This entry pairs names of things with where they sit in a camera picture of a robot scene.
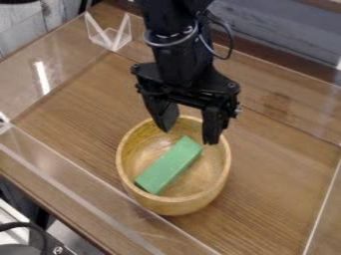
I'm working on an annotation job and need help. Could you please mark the brown wooden bowl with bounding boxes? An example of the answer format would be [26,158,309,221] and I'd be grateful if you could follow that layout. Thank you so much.
[117,116,232,216]

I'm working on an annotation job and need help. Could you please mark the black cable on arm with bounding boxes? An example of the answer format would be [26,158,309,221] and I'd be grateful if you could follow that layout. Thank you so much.
[197,9,237,62]

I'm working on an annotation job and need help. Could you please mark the black cable lower left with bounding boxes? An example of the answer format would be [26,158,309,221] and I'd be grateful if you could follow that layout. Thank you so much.
[0,221,48,255]

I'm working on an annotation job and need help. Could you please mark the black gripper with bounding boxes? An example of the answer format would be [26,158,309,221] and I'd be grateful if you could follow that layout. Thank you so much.
[131,33,240,145]

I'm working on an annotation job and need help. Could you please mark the green rectangular block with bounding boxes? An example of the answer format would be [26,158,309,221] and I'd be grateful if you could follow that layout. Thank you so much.
[134,135,202,195]

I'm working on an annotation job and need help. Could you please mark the black metal frame piece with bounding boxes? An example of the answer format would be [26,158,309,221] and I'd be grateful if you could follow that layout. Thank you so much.
[28,215,72,255]

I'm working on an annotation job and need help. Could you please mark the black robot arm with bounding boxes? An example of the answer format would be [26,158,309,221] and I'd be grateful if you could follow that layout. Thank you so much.
[131,0,240,144]

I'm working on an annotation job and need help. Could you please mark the clear acrylic corner bracket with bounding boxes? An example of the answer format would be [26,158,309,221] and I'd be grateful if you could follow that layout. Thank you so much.
[84,13,133,52]

